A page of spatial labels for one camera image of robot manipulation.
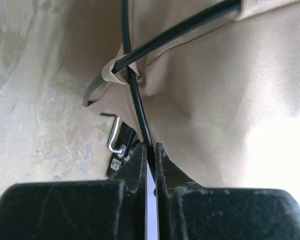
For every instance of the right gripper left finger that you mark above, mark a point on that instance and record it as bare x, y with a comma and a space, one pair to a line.
111, 209

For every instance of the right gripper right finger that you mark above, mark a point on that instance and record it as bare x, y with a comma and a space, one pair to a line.
188, 211

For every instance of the tan fabric pet tent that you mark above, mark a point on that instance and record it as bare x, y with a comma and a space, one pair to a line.
224, 98

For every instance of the black tent pole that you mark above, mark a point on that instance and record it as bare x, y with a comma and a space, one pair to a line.
189, 24
135, 93

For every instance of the black poker chip case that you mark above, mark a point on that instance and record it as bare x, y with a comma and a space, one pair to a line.
121, 143

